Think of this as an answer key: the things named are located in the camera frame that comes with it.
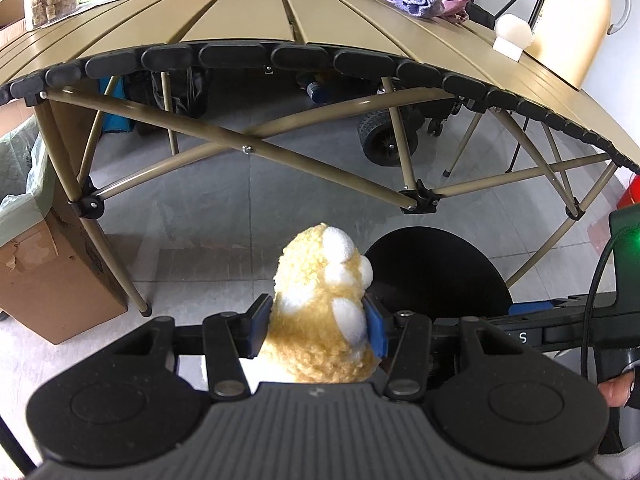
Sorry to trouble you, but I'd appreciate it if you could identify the yellow fluffy plush toy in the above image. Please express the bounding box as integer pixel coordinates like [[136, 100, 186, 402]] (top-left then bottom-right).
[[241, 223, 378, 391]]

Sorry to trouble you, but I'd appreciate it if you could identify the black round trash bin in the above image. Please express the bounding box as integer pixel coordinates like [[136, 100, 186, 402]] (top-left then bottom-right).
[[366, 226, 513, 320]]

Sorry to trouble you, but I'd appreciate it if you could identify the person's hand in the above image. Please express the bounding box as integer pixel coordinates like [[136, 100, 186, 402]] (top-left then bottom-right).
[[598, 370, 640, 410]]

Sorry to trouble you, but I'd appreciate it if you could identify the red plastic bucket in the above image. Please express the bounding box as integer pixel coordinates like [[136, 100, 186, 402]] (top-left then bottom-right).
[[616, 174, 640, 209]]

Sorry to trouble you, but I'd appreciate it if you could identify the black wagon cart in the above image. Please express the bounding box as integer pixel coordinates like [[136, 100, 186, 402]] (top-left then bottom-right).
[[299, 71, 467, 168]]

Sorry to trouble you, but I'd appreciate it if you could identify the cardboard box with green bag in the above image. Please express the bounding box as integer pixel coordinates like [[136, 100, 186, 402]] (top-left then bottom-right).
[[1, 117, 127, 344]]

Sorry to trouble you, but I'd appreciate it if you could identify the cream thermos jug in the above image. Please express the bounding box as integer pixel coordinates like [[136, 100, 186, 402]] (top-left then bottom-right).
[[526, 0, 632, 89]]

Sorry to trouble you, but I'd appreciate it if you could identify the white round ball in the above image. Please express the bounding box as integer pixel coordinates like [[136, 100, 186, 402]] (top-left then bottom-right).
[[492, 14, 534, 62]]

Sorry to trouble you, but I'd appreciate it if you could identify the tan folding camping table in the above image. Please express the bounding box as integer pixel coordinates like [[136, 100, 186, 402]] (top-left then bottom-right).
[[1, 0, 639, 315]]

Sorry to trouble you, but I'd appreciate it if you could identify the black cable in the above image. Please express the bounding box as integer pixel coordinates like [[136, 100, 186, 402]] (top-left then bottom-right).
[[579, 224, 640, 376]]

